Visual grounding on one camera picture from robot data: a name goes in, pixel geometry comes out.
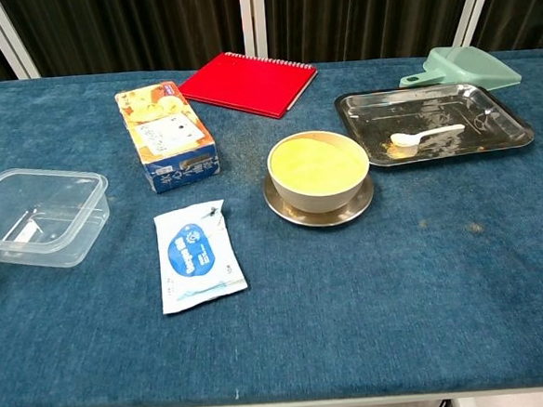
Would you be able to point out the white plastic spoon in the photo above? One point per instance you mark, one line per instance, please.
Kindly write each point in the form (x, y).
(404, 139)

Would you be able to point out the beige round bowl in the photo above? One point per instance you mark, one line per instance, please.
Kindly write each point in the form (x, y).
(318, 200)

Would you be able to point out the yellow food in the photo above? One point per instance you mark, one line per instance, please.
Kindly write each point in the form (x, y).
(315, 163)

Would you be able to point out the rectangular metal tray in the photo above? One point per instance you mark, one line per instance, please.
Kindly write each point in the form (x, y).
(432, 108)

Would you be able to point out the round metal saucer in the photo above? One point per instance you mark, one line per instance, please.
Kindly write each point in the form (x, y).
(281, 207)

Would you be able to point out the white blue wipes packet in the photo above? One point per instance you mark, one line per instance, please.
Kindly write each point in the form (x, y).
(196, 255)

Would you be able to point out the red spiral notebook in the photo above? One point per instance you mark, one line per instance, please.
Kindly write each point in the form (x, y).
(244, 82)

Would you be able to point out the orange blue snack box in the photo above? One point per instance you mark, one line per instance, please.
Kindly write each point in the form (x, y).
(168, 131)

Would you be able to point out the blue table cloth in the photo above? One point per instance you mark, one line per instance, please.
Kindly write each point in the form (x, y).
(353, 300)

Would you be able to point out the clear plastic container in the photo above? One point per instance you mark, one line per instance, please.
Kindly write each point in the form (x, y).
(44, 215)

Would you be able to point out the green plastic scoop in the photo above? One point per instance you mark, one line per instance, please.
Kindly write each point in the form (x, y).
(472, 68)

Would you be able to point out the white partition frame post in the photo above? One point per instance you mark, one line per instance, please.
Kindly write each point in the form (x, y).
(474, 7)
(252, 18)
(8, 40)

